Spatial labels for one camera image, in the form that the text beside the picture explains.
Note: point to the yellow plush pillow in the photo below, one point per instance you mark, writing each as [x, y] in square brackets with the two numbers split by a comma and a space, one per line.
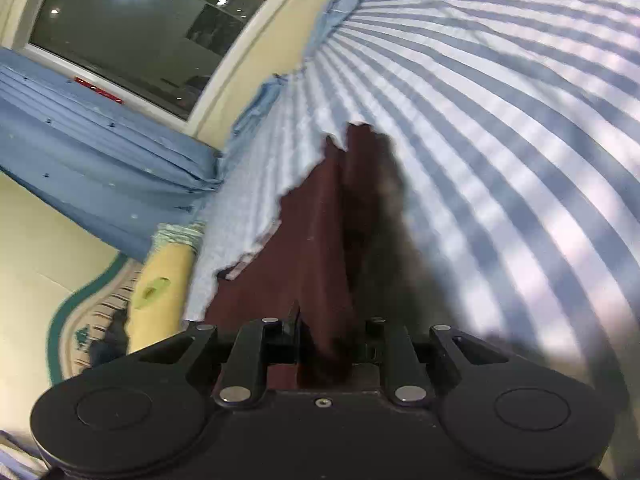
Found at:
[156, 306]

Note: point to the white framed window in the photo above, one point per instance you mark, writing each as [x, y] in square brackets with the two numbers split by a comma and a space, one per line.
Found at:
[191, 65]

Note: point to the left blue curtain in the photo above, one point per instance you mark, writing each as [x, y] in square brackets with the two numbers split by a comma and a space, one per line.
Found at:
[115, 172]

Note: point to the blue white checked bedsheet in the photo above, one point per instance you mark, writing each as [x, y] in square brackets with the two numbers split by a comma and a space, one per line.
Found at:
[515, 127]

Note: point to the cream patterned blanket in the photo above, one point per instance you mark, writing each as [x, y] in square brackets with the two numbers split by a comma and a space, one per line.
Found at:
[84, 316]

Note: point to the dark maroon printed shirt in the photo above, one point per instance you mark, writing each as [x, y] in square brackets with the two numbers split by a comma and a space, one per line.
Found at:
[308, 271]

